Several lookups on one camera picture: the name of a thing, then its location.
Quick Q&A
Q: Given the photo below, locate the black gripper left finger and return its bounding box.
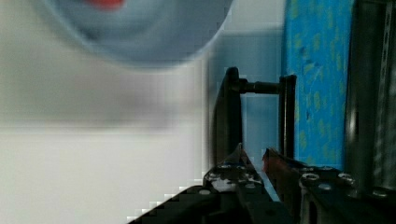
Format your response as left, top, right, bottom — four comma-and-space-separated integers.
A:
203, 143, 265, 196

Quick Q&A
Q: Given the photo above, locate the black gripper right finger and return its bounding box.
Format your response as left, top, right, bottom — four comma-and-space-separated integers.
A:
262, 148, 348, 218

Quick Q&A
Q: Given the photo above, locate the pink red fruit in bowl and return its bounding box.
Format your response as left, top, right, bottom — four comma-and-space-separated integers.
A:
85, 0, 125, 9

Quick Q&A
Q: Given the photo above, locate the black toaster oven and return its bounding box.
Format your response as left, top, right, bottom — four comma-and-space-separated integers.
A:
209, 0, 395, 197

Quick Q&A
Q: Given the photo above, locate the blue bowl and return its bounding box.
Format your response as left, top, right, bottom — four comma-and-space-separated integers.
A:
35, 0, 233, 67

